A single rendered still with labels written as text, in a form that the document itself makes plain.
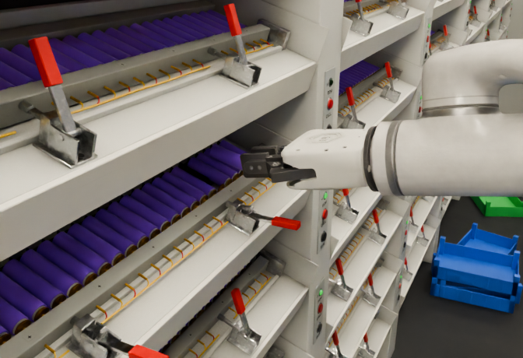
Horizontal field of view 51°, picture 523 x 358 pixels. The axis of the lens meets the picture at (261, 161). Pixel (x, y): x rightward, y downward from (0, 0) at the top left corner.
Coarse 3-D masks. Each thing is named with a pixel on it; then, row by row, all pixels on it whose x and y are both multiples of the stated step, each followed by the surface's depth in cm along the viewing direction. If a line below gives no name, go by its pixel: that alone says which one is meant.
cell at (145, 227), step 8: (112, 208) 64; (120, 208) 64; (120, 216) 63; (128, 216) 63; (136, 216) 63; (136, 224) 62; (144, 224) 62; (152, 224) 63; (144, 232) 62; (152, 232) 62
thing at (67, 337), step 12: (264, 180) 80; (252, 192) 77; (216, 216) 70; (204, 228) 67; (192, 240) 64; (180, 252) 63; (156, 264) 59; (108, 300) 53; (96, 312) 52; (60, 348) 48
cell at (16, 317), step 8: (0, 304) 48; (8, 304) 48; (0, 312) 47; (8, 312) 47; (16, 312) 48; (0, 320) 47; (8, 320) 47; (16, 320) 47; (24, 320) 48; (8, 328) 47
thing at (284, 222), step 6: (252, 216) 69; (258, 216) 69; (264, 216) 69; (276, 216) 68; (270, 222) 68; (276, 222) 67; (282, 222) 67; (288, 222) 67; (294, 222) 67; (288, 228) 67; (294, 228) 66
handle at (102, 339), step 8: (104, 336) 48; (104, 344) 47; (112, 344) 47; (120, 344) 47; (128, 344) 47; (120, 352) 46; (128, 352) 46; (136, 352) 46; (144, 352) 45; (152, 352) 45
